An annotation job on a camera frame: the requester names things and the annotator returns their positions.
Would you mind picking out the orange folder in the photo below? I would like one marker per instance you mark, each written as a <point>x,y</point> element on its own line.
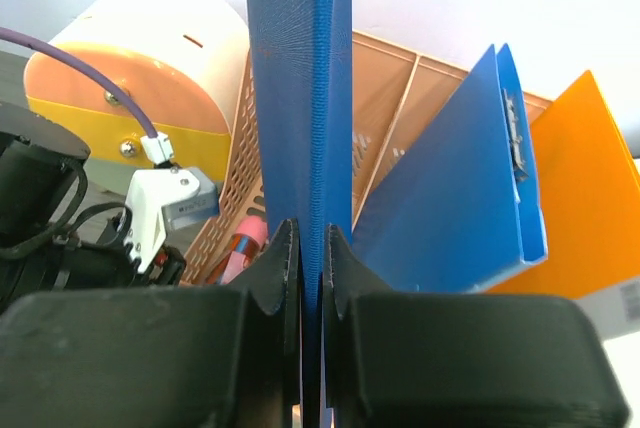
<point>589,192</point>

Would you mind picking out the light blue thin folder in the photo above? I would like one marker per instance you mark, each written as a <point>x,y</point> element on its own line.
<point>460,211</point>

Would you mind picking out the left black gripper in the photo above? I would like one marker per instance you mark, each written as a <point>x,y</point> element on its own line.
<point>65,262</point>

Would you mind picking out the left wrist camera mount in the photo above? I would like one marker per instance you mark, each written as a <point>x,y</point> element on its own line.
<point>160,201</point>

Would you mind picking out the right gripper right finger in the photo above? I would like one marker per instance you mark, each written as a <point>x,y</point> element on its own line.
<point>344,277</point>

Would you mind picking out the blue ring binder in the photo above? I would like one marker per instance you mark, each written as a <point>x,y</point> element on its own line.
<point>301,53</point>

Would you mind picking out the orange desk file organizer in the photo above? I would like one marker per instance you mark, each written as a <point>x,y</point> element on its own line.
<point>396,94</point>

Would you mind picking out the white arched drawer cabinet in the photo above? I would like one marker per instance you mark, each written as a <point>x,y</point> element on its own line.
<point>181,61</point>

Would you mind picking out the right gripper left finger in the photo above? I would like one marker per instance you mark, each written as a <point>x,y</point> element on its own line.
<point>268,373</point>

